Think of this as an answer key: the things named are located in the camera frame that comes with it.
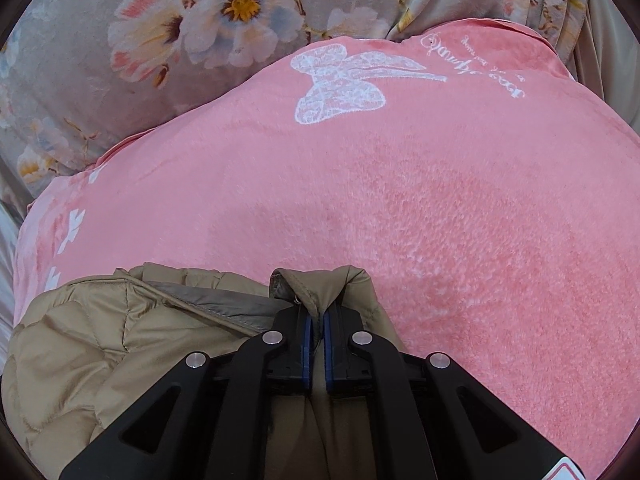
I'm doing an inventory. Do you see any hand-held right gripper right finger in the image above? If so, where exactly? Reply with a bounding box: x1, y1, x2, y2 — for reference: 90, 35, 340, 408
323, 305, 571, 480

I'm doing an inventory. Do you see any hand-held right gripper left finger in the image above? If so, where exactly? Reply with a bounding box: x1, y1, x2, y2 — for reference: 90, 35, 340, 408
59, 305, 313, 480

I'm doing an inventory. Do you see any khaki quilted jacket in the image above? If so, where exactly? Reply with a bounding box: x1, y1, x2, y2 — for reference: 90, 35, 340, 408
0, 262, 401, 480

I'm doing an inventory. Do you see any pink fleece blanket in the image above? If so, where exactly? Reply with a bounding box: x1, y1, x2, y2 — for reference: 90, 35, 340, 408
12, 17, 640, 480

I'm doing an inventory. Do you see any white satin curtain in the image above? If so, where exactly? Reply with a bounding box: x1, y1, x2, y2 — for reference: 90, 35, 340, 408
0, 160, 31, 336

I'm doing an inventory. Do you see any grey floral quilt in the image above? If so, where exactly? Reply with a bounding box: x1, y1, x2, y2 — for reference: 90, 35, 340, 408
0, 0, 591, 201

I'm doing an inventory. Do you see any beige curtain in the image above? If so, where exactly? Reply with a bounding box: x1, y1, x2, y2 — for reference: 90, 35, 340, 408
570, 0, 640, 136

